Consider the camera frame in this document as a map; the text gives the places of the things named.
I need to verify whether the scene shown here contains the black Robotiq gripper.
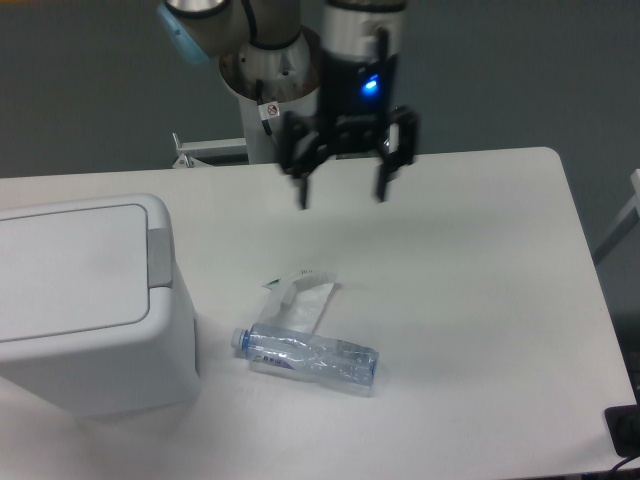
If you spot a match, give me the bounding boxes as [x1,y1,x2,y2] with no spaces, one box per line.
[277,50,419,209]

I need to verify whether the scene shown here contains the white push-lid trash can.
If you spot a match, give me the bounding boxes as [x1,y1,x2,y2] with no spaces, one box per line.
[1,193,201,416]

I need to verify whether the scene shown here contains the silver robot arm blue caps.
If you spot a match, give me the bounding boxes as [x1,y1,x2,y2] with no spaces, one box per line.
[157,1,420,206]

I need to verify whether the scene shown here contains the torn white paper wrapper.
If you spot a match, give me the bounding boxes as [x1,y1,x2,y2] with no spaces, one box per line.
[256,269,337,333]

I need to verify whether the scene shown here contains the crushed clear plastic bottle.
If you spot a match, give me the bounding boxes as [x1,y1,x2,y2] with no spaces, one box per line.
[231,323,379,389]

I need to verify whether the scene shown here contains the black device at table corner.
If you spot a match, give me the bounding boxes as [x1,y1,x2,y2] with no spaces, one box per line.
[604,405,639,457]

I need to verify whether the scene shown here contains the white metal robot base frame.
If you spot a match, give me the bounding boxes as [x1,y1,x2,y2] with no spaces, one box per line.
[173,90,317,168]

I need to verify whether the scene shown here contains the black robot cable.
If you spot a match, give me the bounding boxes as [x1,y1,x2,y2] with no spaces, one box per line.
[255,77,281,151]

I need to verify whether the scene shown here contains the white metal frame right edge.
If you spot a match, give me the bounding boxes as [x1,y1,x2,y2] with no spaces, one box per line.
[592,169,639,265]

